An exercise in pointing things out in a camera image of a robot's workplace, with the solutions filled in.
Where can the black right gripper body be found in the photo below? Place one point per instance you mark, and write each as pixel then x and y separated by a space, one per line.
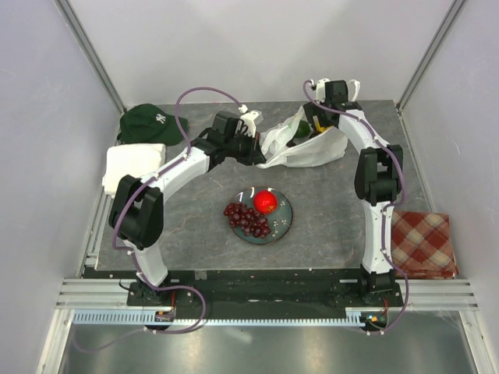
pixel 312 110

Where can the green fake lime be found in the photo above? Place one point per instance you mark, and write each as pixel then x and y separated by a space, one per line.
pixel 303 130

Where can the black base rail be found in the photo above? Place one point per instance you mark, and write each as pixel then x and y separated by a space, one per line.
pixel 328 287

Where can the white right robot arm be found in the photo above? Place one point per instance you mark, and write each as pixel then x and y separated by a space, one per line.
pixel 378 181

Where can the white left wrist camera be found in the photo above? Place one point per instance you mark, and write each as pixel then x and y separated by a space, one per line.
pixel 251 120

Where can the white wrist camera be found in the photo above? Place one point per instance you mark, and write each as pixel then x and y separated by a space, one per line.
pixel 320 90
pixel 251 120

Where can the red fake apple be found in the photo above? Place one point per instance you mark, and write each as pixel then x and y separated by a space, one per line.
pixel 265 202

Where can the white folded towel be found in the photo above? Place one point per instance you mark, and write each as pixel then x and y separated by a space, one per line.
pixel 131 159

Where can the red plaid cloth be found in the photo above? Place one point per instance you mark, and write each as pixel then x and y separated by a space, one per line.
pixel 421 245

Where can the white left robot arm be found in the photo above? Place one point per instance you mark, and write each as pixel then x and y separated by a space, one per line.
pixel 137 214

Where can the yellow fake lemon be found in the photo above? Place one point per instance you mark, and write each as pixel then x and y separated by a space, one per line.
pixel 319 128

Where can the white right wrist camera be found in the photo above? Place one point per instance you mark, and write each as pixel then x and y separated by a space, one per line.
pixel 320 90

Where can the dark green baseball cap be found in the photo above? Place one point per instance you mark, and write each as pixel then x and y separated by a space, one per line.
pixel 147 123

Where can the blue ceramic plate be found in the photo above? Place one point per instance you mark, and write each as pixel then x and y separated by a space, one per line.
pixel 280 221

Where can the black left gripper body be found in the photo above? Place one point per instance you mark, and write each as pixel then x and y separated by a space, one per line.
pixel 243 148

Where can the aluminium frame rail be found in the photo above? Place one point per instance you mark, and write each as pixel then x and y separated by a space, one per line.
pixel 425 295

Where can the red fake grape bunch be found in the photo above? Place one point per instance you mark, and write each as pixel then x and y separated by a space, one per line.
pixel 247 219

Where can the white plastic bag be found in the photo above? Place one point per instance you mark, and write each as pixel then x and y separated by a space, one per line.
pixel 308 153

